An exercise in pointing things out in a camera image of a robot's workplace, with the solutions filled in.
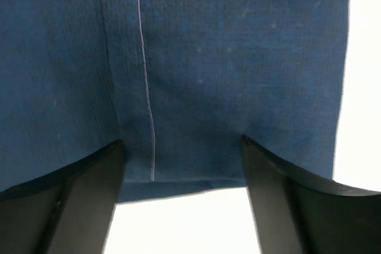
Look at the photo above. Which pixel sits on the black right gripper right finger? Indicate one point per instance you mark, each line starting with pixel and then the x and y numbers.
pixel 296 211

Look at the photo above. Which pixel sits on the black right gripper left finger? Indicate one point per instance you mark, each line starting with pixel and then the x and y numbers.
pixel 66 211

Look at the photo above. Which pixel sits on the dark blue cloth placemat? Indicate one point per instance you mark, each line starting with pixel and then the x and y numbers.
pixel 179 81

